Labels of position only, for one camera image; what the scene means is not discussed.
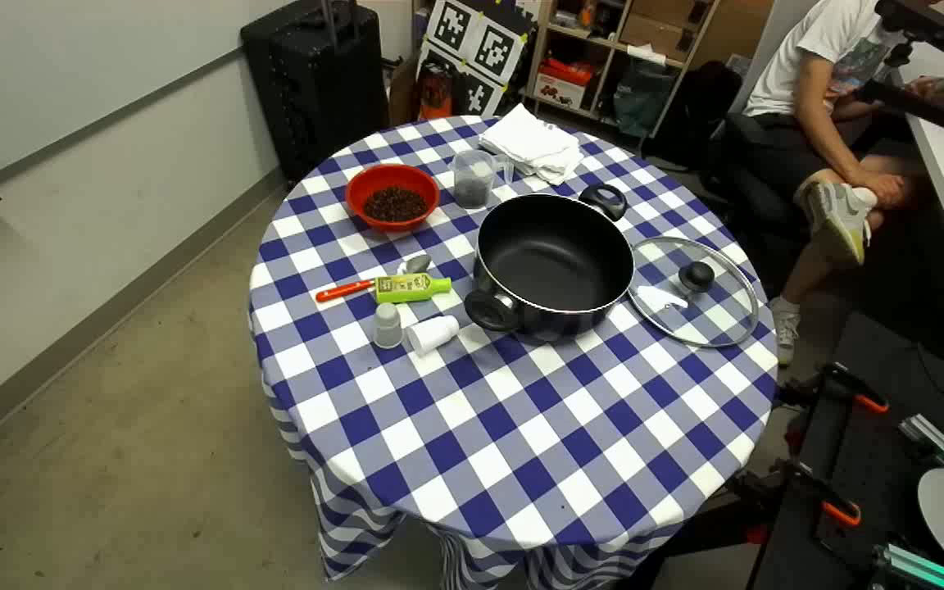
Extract black clamp stand base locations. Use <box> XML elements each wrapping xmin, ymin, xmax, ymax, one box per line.
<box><xmin>749</xmin><ymin>315</ymin><xmax>944</xmax><ymax>590</ymax></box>

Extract white salt shaker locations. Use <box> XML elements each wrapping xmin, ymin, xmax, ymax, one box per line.
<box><xmin>372</xmin><ymin>302</ymin><xmax>402</xmax><ymax>347</ymax></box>

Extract black speaker box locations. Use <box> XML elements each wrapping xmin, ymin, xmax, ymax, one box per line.
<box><xmin>239</xmin><ymin>0</ymin><xmax>385</xmax><ymax>183</ymax></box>

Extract red bowl with beans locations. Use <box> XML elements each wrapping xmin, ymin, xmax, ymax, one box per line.
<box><xmin>345</xmin><ymin>164</ymin><xmax>438</xmax><ymax>235</ymax></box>

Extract wooden shelf unit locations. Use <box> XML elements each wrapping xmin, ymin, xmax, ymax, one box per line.
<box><xmin>523</xmin><ymin>0</ymin><xmax>773</xmax><ymax>147</ymax></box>

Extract folded white towels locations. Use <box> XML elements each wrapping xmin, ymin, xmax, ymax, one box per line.
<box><xmin>480</xmin><ymin>106</ymin><xmax>581</xmax><ymax>183</ymax></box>

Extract white small cup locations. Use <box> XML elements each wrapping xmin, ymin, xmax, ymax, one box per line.
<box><xmin>406</xmin><ymin>315</ymin><xmax>457</xmax><ymax>354</ymax></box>

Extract black cooking pot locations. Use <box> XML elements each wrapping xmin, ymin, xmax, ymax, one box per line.
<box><xmin>462</xmin><ymin>192</ymin><xmax>634</xmax><ymax>345</ymax></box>

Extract blue white checkered tablecloth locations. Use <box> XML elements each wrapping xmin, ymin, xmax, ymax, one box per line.
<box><xmin>248</xmin><ymin>116</ymin><xmax>775</xmax><ymax>590</ymax></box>

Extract glass lid with black knob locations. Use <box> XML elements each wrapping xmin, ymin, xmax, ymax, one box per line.
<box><xmin>630</xmin><ymin>235</ymin><xmax>759</xmax><ymax>347</ymax></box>

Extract fiducial marker board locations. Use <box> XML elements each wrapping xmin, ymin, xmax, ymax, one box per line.
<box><xmin>415</xmin><ymin>0</ymin><xmax>535</xmax><ymax>116</ymax></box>

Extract small black round object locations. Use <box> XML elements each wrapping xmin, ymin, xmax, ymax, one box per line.
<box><xmin>581</xmin><ymin>183</ymin><xmax>630</xmax><ymax>219</ymax></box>

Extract seated person in white shirt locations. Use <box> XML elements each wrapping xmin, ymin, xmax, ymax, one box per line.
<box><xmin>744</xmin><ymin>0</ymin><xmax>913</xmax><ymax>359</ymax></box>

